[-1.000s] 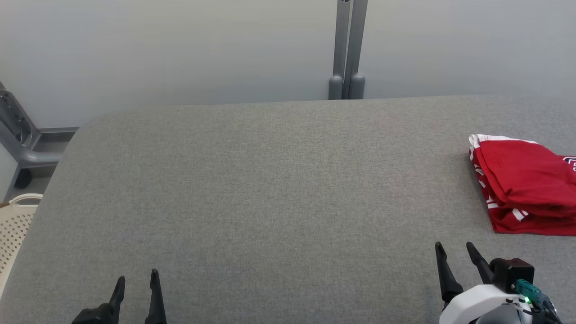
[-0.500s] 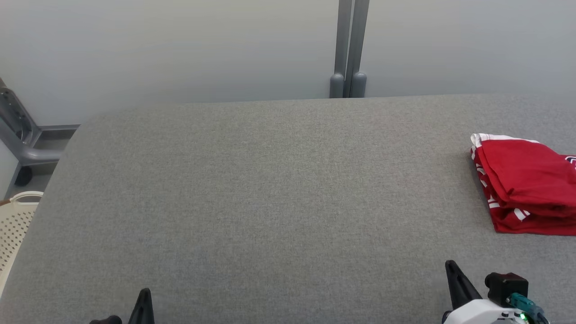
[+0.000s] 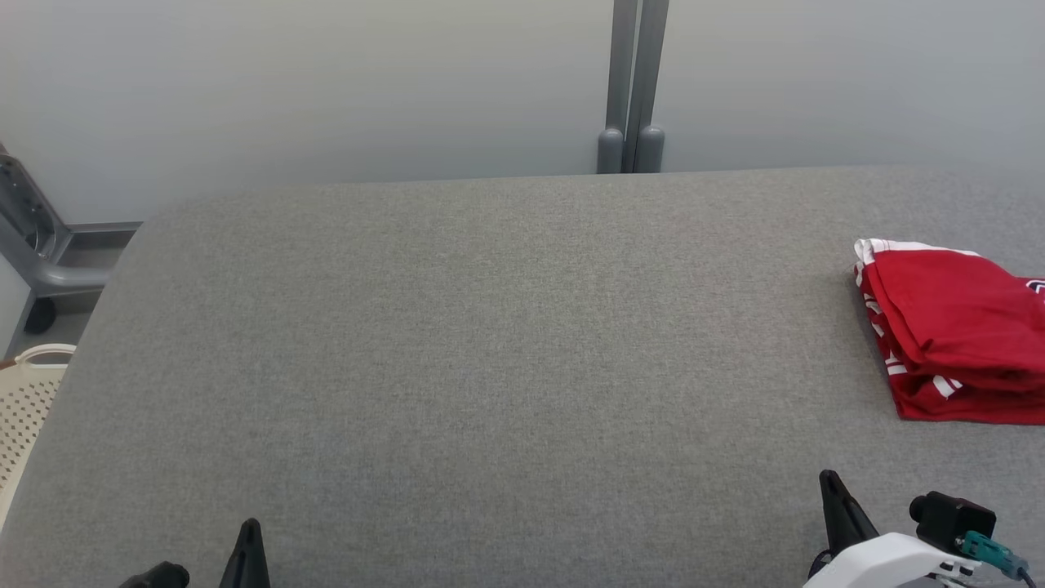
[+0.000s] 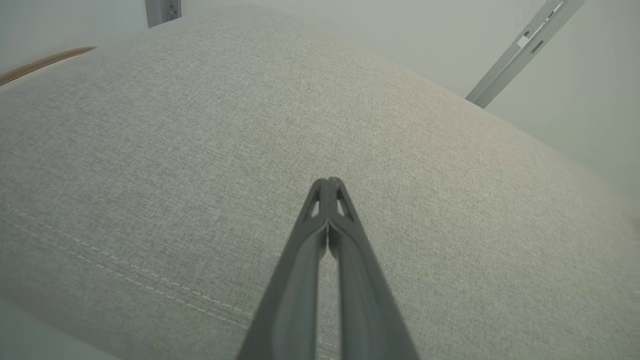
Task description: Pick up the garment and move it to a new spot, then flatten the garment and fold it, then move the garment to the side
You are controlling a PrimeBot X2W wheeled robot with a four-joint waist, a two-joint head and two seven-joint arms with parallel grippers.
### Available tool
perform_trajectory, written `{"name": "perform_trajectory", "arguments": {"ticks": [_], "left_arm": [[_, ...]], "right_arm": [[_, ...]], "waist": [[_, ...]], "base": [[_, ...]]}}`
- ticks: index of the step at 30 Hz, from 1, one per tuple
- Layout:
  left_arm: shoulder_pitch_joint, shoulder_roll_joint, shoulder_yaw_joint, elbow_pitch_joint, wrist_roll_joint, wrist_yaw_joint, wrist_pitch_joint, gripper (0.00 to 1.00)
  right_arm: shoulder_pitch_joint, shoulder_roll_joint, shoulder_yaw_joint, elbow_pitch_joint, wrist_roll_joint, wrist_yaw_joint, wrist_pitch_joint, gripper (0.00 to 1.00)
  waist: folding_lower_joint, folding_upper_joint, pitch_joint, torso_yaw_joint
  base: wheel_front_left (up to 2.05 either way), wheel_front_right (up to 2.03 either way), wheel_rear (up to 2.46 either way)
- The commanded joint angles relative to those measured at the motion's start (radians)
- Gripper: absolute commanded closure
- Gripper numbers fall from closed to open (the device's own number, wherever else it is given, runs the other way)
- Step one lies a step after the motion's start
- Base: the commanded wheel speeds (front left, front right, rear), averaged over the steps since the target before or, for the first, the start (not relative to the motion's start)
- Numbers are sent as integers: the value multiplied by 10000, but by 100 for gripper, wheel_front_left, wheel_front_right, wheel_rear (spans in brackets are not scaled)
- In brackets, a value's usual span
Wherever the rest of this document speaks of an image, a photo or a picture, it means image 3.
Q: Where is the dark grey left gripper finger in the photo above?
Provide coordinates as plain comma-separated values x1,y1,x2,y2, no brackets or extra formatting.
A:
218,518,271,588

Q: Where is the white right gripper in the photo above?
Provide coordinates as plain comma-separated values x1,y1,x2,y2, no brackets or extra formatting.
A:
803,470,982,588

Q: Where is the red Bulls basketball jersey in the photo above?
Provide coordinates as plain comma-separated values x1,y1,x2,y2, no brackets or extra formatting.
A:
854,265,1045,426

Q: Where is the cream perforated laundry basket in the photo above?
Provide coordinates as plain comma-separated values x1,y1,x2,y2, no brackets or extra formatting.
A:
0,343,78,523

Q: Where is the grey fabric sofa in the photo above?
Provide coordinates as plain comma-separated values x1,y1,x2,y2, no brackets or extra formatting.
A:
0,166,1045,588

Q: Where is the black caster wheel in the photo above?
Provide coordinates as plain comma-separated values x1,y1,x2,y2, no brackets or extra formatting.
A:
23,297,59,335

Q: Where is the black right camera cable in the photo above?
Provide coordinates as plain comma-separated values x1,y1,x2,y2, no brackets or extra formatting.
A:
958,531,1038,588

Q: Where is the grey metal frame with hinge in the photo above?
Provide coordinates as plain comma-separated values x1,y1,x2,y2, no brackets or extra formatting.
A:
0,143,145,336

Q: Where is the grey metal double post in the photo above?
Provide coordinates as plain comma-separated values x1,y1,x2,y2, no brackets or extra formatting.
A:
596,0,671,175

